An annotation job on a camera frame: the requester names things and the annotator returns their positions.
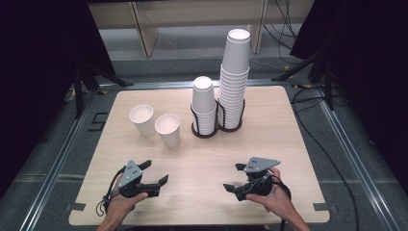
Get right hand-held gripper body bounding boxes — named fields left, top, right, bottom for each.
left=235, top=156, right=281, bottom=201

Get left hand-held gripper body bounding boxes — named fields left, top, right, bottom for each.
left=116, top=160, right=162, bottom=198

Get white paper cup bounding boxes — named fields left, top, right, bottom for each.
left=154, top=113, right=182, bottom=148
left=128, top=104, right=157, bottom=138

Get black double cup holder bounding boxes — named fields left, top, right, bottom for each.
left=190, top=98, right=246, bottom=140

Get short stack of white cups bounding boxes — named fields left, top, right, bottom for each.
left=191, top=75, right=217, bottom=136

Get tall stack of white cups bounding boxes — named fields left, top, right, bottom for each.
left=217, top=28, right=251, bottom=130

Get person's left hand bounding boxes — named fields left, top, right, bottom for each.
left=106, top=175, right=149, bottom=219

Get person's right hand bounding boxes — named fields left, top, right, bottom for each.
left=245, top=167, right=292, bottom=216

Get black tape strip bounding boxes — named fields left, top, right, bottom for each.
left=65, top=202, right=87, bottom=213
left=312, top=202, right=338, bottom=214

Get black metal stand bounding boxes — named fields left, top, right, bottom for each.
left=271, top=51, right=336, bottom=112
left=72, top=62, right=134, bottom=119

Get light wooden shelf unit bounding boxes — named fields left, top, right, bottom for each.
left=88, top=0, right=268, bottom=59

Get black curtain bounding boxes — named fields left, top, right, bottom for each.
left=290, top=0, right=408, bottom=193
left=0, top=0, right=116, bottom=196

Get right hand-held gripper cable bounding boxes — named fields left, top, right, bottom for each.
left=272, top=174, right=293, bottom=231

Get long black floor cable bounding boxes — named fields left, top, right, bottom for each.
left=290, top=86, right=360, bottom=231

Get aluminium floor rail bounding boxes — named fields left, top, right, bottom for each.
left=316, top=90, right=402, bottom=231
left=18, top=92, right=97, bottom=231
left=95, top=79, right=296, bottom=91

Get black hanging cables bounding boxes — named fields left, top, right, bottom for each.
left=263, top=0, right=299, bottom=65

